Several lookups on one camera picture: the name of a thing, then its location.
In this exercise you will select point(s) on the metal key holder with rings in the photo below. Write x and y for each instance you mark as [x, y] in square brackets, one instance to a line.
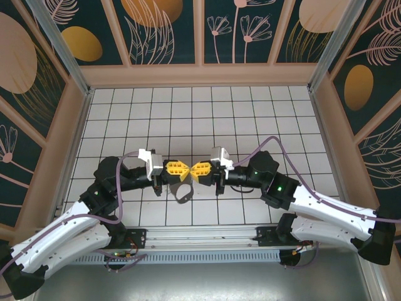
[188, 196]

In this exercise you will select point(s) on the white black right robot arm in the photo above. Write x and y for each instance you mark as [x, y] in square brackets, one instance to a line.
[326, 207]

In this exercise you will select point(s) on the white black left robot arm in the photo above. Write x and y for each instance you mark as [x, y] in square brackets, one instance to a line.
[56, 235]

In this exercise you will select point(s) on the grey metal front sheet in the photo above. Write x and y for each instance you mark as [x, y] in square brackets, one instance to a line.
[200, 282]

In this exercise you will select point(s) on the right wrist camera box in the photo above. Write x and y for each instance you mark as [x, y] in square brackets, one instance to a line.
[219, 155]

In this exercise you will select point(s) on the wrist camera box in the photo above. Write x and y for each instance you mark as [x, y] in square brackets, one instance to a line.
[219, 155]
[153, 164]

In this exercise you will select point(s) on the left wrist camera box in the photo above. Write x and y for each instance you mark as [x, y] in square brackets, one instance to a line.
[153, 164]

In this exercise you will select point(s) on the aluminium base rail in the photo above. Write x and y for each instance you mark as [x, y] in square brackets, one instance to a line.
[200, 235]

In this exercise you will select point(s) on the wall panel with orange circle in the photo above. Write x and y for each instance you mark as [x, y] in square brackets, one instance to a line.
[156, 47]

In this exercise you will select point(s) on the wall panel with pink flowers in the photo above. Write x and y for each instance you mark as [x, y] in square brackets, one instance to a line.
[232, 47]

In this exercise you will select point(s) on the wall panel with peach circle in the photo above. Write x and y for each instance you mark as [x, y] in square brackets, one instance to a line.
[297, 47]

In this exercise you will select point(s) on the aluminium corner post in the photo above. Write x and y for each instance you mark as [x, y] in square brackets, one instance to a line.
[332, 47]
[65, 53]

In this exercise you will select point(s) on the side wall panel peach disc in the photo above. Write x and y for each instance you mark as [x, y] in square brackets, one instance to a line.
[18, 62]

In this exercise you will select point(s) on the wall panel with gold oval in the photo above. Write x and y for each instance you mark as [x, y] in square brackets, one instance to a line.
[94, 19]

